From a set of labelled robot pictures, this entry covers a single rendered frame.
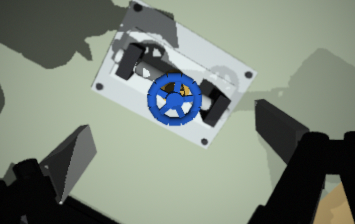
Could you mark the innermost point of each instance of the white mounting plate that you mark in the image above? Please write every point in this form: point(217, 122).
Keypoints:
point(185, 42)

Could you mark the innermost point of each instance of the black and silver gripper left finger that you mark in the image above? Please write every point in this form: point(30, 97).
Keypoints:
point(55, 175)

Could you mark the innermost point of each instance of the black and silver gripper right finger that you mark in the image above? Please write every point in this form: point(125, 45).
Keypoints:
point(296, 196)

